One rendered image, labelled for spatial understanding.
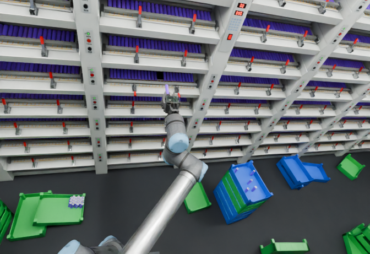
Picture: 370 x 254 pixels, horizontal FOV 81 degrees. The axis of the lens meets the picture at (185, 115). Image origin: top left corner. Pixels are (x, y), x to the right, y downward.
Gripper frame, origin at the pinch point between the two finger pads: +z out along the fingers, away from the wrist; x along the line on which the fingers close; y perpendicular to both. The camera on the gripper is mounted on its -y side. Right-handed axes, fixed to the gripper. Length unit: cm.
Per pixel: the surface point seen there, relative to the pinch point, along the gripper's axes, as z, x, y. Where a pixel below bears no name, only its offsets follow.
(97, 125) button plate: 11, 39, -40
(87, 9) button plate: 11, 39, 36
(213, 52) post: 14.6, -25.3, 20.9
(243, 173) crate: -19, -71, -64
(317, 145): 21, -195, -87
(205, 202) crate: -24, -49, -104
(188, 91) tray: 14.2, -17.1, -9.1
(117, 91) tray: 11.9, 26.9, -9.9
